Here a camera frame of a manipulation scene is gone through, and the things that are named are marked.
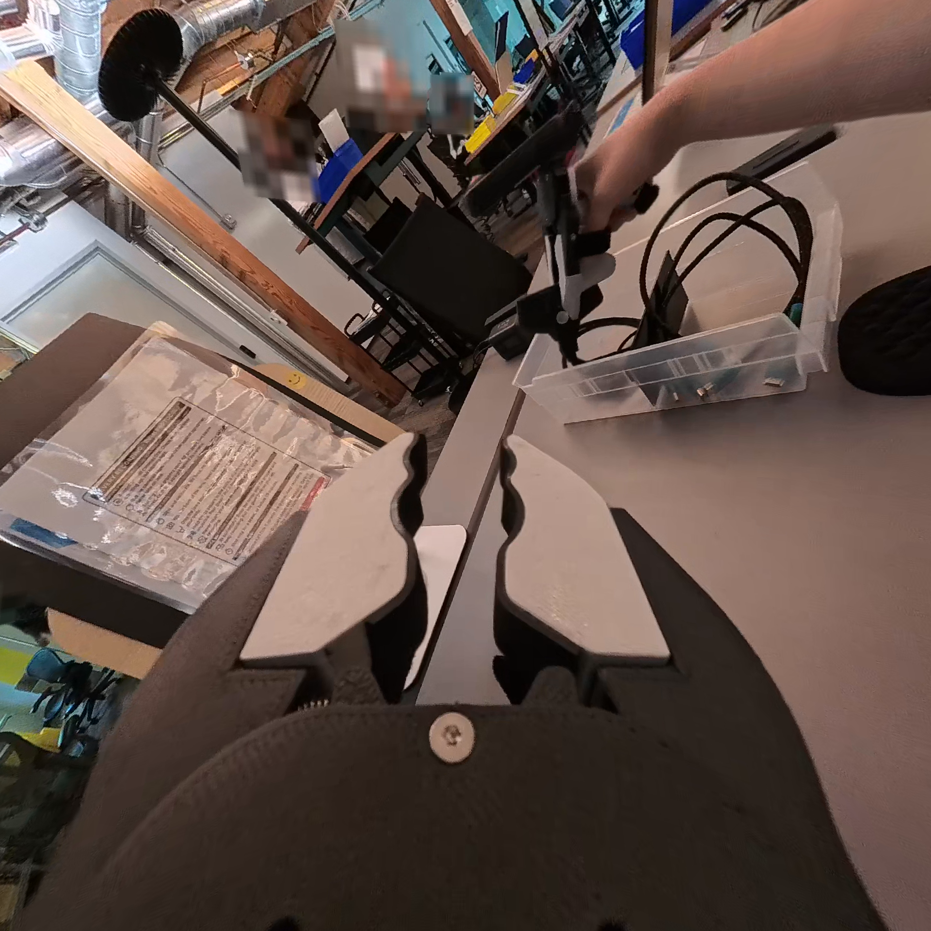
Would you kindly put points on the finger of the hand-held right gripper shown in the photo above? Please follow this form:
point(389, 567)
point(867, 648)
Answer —
point(590, 280)

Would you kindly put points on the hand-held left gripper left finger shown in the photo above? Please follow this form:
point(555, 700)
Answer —
point(334, 567)

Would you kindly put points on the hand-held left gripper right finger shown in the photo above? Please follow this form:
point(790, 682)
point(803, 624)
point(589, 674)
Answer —
point(574, 574)

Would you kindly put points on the clear plastic organizer box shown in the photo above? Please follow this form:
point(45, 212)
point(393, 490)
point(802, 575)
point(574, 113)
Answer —
point(727, 364)

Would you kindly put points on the person's right forearm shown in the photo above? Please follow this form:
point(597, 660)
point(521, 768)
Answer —
point(785, 80)

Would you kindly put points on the person's right hand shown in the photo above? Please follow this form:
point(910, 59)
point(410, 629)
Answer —
point(625, 174)

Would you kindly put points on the black flat plate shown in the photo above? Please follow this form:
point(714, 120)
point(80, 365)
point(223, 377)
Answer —
point(669, 302)

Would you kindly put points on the grey battery charger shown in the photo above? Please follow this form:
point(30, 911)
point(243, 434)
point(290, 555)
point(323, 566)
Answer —
point(509, 338)

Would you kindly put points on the black flat panel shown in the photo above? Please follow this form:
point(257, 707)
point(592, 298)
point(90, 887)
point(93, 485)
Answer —
point(451, 269)

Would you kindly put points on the laminated instruction sheet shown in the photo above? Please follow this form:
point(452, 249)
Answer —
point(182, 465)

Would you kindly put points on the wooden workbench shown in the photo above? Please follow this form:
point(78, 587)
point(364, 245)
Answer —
point(378, 156)

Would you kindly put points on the blue storage bin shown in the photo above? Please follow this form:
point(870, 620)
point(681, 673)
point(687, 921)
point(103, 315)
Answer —
point(340, 171)

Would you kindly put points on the cardboard box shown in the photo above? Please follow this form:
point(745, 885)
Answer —
point(94, 640)

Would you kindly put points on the black textured oval pad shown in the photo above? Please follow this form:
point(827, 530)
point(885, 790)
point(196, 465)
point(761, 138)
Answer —
point(887, 334)

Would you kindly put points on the wooden beam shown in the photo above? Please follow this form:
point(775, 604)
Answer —
point(182, 211)

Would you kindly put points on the black ribbed disc on rod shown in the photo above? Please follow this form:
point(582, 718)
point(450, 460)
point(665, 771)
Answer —
point(138, 65)

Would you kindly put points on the silver ventilation ducts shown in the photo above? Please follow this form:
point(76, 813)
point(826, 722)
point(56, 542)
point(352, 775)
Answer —
point(80, 43)

